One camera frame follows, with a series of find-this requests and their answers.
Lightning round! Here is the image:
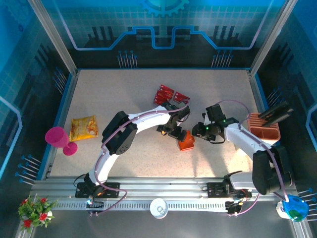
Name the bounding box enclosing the yellow snack bag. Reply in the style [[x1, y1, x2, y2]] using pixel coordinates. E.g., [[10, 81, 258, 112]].
[[69, 114, 99, 142]]

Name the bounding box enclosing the black knife handle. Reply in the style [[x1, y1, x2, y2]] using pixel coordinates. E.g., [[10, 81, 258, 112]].
[[265, 107, 296, 127], [260, 100, 291, 119]]

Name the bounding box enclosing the aluminium mounting rail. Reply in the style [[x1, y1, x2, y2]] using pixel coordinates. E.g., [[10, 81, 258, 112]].
[[31, 176, 298, 203]]

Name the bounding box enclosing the slotted aluminium cable tray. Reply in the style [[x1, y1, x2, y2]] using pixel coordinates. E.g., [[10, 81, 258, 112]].
[[51, 201, 230, 212]]

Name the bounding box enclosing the potted plant with red flowers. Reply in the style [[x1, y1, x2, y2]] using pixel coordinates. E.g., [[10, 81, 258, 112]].
[[17, 195, 59, 234]]

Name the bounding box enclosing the blue aluminium side rail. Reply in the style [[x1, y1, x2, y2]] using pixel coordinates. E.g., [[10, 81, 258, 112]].
[[37, 69, 80, 181], [247, 68, 292, 181]]

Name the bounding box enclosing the pink plastic goblet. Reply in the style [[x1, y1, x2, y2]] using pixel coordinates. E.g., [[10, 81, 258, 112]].
[[45, 126, 79, 156]]

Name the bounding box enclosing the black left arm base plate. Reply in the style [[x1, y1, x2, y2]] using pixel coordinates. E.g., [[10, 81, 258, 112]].
[[75, 181, 121, 199]]

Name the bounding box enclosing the orange knife block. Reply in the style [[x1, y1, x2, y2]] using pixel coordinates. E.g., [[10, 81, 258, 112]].
[[247, 113, 282, 142]]

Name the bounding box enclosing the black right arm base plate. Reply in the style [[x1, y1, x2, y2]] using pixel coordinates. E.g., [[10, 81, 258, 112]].
[[207, 182, 252, 199]]

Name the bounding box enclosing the aluminium frame post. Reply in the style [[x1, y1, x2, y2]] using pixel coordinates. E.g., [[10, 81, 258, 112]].
[[27, 0, 79, 76], [249, 0, 298, 76]]

